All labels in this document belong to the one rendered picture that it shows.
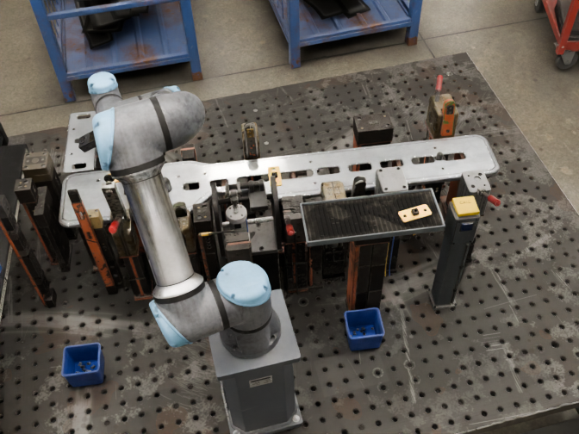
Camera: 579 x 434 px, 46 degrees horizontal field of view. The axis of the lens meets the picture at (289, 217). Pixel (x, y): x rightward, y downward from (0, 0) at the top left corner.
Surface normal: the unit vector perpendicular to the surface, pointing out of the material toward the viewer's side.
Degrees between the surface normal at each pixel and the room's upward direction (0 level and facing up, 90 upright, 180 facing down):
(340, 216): 0
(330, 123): 0
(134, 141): 57
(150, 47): 0
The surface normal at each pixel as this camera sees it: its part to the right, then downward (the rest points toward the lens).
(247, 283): 0.09, -0.68
